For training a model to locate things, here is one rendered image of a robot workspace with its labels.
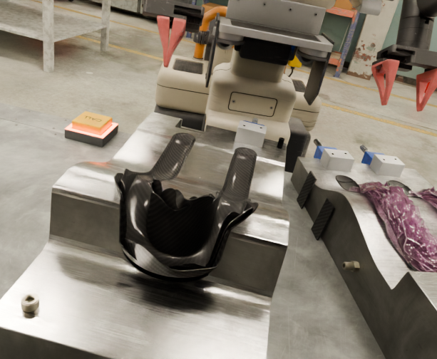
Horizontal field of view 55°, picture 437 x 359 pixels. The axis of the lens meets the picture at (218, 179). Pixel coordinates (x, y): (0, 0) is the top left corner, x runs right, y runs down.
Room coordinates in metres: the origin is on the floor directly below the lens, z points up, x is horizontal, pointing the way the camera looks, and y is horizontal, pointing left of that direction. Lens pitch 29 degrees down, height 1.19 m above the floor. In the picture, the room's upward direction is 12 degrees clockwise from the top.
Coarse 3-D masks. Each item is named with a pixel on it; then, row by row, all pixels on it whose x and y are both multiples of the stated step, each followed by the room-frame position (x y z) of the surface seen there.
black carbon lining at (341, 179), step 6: (336, 180) 0.69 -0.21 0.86; (342, 180) 0.71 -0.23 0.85; (348, 180) 0.71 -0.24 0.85; (354, 180) 0.71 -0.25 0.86; (390, 180) 0.74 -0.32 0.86; (342, 186) 0.68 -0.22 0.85; (348, 186) 0.69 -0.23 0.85; (354, 186) 0.69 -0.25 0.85; (402, 186) 0.73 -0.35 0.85; (360, 192) 0.61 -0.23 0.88; (408, 192) 0.71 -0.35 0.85; (420, 198) 0.64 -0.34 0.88; (414, 270) 0.44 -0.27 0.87
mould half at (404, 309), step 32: (320, 192) 0.63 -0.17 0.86; (352, 192) 0.59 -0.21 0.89; (352, 224) 0.52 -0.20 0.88; (384, 224) 0.52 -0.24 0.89; (352, 256) 0.49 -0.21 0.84; (384, 256) 0.46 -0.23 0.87; (352, 288) 0.46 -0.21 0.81; (384, 288) 0.41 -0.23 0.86; (416, 288) 0.37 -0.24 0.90; (384, 320) 0.39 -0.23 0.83; (416, 320) 0.35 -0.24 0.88; (384, 352) 0.37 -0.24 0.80; (416, 352) 0.33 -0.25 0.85
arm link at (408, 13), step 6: (408, 0) 0.84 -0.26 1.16; (414, 0) 0.83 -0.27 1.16; (402, 6) 0.85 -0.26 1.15; (408, 6) 0.83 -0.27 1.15; (414, 6) 0.82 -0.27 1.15; (402, 12) 0.84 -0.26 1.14; (408, 12) 0.83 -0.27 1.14; (414, 12) 0.82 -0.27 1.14; (420, 12) 0.82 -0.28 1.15; (402, 18) 0.83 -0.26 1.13; (426, 18) 0.82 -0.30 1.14; (432, 18) 0.82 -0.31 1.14
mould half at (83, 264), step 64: (64, 192) 0.38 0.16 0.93; (192, 192) 0.42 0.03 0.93; (256, 192) 0.54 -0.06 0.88; (64, 256) 0.35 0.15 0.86; (256, 256) 0.36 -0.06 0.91; (0, 320) 0.26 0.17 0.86; (64, 320) 0.27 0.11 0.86; (128, 320) 0.29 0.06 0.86; (192, 320) 0.30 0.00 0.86; (256, 320) 0.32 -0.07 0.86
